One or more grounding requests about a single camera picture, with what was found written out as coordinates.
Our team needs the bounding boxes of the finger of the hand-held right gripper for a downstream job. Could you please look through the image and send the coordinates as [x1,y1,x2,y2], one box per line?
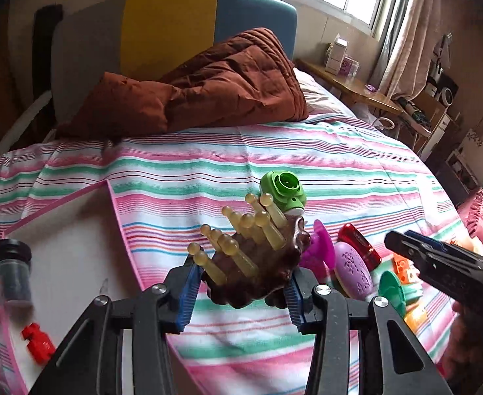
[385,231,436,267]
[404,229,483,262]

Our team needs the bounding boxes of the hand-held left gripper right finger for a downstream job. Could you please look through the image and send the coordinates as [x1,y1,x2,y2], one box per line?
[283,267,456,395]

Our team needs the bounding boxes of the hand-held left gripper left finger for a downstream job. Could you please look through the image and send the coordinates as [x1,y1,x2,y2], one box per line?
[28,254,209,395]

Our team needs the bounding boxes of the orange linked cube blocks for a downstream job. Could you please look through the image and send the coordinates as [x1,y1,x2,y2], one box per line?
[392,252,422,285]

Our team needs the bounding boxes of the brown massager with yellow pegs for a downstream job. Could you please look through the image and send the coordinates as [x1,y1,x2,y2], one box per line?
[187,193,312,310]

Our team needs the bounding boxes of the green plastic spool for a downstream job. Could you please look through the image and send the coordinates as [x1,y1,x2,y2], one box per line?
[377,271,423,320]

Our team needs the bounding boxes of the purple egg-shaped case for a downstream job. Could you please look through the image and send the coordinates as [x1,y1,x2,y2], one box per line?
[332,240,373,299]

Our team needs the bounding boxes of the magenta plastic spool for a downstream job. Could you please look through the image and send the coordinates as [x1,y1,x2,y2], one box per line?
[299,219,336,273]

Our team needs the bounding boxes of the green plug-in device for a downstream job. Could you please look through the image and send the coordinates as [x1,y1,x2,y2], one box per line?
[260,170,307,217]

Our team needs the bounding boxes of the white box with pink rim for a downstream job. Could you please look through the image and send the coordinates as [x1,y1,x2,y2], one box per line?
[0,180,209,395]

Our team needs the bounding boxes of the person's right hand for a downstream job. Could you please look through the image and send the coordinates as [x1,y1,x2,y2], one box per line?
[450,300,478,330]

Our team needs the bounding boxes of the dark red lipstick case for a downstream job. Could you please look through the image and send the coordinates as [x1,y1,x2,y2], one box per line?
[338,223,383,272]

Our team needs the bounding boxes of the pink ruffled cloth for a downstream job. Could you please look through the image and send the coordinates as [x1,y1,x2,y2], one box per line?
[463,188,483,258]

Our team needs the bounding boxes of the small orange plastic piece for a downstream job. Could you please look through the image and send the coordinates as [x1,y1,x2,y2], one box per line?
[403,306,430,332]

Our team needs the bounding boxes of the cluttered cabinet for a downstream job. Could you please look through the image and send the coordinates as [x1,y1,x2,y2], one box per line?
[397,61,461,162]

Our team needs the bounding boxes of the striped bed sheet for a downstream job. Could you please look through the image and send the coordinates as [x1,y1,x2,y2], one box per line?
[0,114,483,395]

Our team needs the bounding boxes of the red plastic block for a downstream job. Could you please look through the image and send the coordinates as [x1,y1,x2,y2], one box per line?
[21,323,57,365]

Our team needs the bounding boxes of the wooden bedside table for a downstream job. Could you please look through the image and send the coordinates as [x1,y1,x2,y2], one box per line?
[296,59,403,117]

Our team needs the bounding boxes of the clear jar with black cap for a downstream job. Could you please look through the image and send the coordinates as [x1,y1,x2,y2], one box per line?
[0,238,34,306]

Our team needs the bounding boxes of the white pillow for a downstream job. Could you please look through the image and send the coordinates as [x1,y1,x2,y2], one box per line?
[292,67,362,118]

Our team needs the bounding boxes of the beige curtain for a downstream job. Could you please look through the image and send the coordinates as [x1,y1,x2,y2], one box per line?
[370,0,457,100]

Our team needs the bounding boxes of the white carton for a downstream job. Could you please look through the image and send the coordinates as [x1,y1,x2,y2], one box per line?
[324,37,349,76]

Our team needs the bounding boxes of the brown quilt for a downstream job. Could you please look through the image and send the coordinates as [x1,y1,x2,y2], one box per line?
[56,27,310,141]

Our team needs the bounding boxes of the grey yellow blue headboard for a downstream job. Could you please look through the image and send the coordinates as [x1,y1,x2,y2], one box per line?
[52,0,299,125]

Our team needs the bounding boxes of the white bed rail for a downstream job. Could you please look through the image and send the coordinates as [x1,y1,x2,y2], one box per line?
[0,90,54,158]

